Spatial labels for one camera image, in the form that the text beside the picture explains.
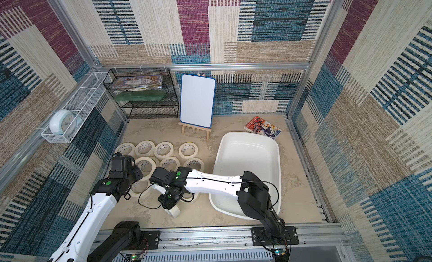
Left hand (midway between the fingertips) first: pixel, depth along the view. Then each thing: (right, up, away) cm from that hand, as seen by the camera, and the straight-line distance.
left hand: (135, 170), depth 81 cm
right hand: (+17, -13, -7) cm, 22 cm away
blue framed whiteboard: (+28, +39, +18) cm, 51 cm away
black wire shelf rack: (+4, +35, +38) cm, 52 cm away
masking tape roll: (-16, +8, +22) cm, 28 cm away
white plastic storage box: (+50, +6, +19) cm, 54 cm away
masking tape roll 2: (-5, +8, +23) cm, 25 cm away
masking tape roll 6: (+26, +1, +16) cm, 30 cm away
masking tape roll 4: (+21, +7, +23) cm, 32 cm away
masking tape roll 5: (+13, 0, +16) cm, 20 cm away
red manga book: (+67, +23, +31) cm, 77 cm away
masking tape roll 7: (+21, -16, -8) cm, 27 cm away
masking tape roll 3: (+6, +8, +22) cm, 25 cm away
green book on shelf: (-4, +39, +14) cm, 41 cm away
